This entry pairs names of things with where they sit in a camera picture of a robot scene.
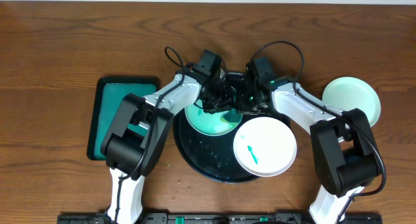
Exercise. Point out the round black tray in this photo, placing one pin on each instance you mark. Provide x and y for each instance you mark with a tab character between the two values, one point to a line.
213	156

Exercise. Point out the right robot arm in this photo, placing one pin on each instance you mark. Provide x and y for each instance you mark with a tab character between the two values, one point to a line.
347	161

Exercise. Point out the black rail at table edge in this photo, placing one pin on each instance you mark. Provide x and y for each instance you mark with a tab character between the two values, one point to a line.
162	218

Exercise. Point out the mint plate with green smear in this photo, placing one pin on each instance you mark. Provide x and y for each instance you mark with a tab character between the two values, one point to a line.
349	93

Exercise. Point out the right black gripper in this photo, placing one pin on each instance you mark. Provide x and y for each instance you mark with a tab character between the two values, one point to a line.
248	102

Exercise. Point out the pale green plate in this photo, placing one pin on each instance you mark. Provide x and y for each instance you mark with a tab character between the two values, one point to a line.
204	123

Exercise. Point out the white plate with green stain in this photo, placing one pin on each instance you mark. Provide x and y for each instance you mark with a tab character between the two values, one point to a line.
265	147

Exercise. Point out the green yellow sponge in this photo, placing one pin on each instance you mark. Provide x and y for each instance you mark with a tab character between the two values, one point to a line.
231	117

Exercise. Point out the black tray with green water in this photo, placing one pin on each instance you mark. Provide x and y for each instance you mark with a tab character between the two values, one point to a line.
110	91

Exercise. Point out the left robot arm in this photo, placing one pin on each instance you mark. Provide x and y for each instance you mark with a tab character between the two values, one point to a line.
136	136

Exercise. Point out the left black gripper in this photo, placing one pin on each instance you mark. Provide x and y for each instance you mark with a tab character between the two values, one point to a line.
214	101

